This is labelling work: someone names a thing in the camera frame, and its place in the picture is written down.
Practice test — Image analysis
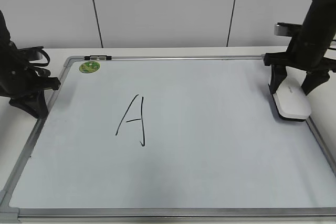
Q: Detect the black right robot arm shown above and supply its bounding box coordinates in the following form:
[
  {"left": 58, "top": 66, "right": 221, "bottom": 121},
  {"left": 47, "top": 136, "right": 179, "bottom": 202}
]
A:
[{"left": 264, "top": 0, "right": 335, "bottom": 94}]

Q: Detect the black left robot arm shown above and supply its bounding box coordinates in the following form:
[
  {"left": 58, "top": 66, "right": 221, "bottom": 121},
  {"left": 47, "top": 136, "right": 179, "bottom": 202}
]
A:
[{"left": 1, "top": 14, "right": 61, "bottom": 119}]

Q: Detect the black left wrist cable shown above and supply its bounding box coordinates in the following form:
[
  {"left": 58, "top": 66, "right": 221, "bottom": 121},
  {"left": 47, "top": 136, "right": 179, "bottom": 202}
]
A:
[{"left": 15, "top": 46, "right": 51, "bottom": 77}]

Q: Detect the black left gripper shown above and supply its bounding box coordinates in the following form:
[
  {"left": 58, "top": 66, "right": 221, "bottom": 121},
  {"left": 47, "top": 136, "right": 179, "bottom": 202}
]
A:
[{"left": 1, "top": 42, "right": 61, "bottom": 119}]

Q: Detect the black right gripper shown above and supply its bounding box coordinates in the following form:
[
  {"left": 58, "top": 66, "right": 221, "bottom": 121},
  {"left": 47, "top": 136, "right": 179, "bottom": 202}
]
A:
[{"left": 264, "top": 31, "right": 335, "bottom": 95}]

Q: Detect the white board with grey frame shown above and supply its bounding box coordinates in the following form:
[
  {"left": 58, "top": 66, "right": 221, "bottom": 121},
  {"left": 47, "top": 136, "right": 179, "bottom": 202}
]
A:
[{"left": 1, "top": 56, "right": 335, "bottom": 223}]

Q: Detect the white board eraser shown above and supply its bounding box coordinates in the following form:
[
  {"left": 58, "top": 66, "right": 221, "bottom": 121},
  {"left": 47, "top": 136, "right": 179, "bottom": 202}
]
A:
[{"left": 272, "top": 77, "right": 312, "bottom": 122}]

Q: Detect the round green sticker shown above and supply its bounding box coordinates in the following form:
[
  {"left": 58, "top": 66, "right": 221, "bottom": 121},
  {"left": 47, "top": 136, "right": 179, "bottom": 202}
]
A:
[{"left": 79, "top": 61, "right": 100, "bottom": 73}]

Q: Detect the black and silver frame clip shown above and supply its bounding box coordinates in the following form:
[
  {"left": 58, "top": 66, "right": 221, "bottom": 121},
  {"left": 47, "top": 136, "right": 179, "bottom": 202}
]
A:
[{"left": 84, "top": 55, "right": 112, "bottom": 61}]

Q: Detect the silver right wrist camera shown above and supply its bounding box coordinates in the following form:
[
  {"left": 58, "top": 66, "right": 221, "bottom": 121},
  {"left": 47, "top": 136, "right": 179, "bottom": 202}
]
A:
[{"left": 274, "top": 22, "right": 302, "bottom": 37}]

